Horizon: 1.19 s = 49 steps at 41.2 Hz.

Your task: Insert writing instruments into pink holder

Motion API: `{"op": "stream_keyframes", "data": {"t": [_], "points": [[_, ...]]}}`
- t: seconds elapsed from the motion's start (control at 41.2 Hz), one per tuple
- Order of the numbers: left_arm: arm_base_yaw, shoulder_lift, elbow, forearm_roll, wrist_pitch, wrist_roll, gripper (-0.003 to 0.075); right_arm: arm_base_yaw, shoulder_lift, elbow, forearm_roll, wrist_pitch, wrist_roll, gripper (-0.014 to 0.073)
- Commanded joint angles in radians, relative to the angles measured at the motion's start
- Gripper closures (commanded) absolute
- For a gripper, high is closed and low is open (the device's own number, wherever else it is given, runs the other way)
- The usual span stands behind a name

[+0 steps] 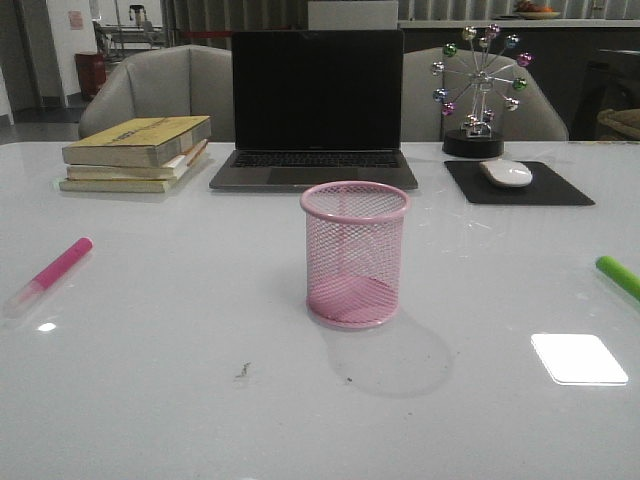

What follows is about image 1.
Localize pink highlighter pen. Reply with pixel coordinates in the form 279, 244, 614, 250
3, 237, 93, 319

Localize green highlighter pen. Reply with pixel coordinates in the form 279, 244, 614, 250
595, 256, 640, 301

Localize pink mesh pen holder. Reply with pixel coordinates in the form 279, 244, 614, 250
300, 181, 410, 329

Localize grey laptop computer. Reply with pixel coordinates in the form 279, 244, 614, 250
210, 30, 418, 191

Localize right grey armchair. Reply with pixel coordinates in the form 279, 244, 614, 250
401, 47, 569, 142

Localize grey armchair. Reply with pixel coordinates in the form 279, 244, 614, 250
78, 45, 235, 142
401, 47, 569, 142

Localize white computer mouse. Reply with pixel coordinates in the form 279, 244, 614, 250
479, 159, 533, 188

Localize left grey armchair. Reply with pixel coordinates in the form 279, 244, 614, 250
78, 45, 235, 142

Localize top yellow book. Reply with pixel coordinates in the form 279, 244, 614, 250
62, 116, 211, 167

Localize white box behind laptop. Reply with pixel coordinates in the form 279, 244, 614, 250
307, 1, 399, 30

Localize black mouse pad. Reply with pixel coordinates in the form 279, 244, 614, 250
444, 160, 595, 206

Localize ferris wheel desk ornament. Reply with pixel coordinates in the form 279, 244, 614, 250
431, 23, 533, 159

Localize bottom pale green book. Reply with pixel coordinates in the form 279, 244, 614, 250
58, 173, 186, 193

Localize red trash bin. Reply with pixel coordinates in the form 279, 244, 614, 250
74, 52, 106, 101

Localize fruit bowl on counter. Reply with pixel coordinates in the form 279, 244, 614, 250
514, 0, 560, 20

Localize dark chair at right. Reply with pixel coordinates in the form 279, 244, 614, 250
570, 49, 639, 140

